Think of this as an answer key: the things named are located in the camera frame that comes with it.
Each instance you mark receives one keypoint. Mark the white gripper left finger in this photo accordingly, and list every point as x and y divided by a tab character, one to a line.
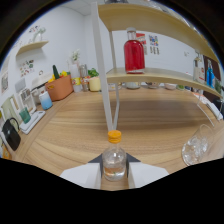
85	175

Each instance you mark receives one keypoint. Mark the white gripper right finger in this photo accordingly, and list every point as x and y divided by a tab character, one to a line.
143	173

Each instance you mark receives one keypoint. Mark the orange-capped clear bottle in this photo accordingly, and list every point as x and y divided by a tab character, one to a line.
114	160

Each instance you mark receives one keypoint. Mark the blue and white cup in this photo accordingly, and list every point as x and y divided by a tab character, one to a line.
46	101

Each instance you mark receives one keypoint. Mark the clear glass with ice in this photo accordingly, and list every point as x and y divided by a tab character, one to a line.
196	148

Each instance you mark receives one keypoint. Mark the white scale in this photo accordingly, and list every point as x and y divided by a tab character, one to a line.
32	122

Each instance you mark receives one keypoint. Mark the black kettle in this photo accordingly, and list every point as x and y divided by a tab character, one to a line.
11	135

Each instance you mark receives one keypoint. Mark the orange basket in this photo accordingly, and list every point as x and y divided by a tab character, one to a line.
60	88

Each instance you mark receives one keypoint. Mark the green potted plant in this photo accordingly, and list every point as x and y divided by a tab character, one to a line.
94	83

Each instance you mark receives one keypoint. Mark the white-framed wooden shelf rack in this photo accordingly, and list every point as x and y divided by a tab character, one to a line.
150	76

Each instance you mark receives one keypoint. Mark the red liquid glass bottle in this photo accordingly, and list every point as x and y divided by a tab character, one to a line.
134	55

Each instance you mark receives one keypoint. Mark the wooden wall shelf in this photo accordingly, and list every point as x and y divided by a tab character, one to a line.
31	47

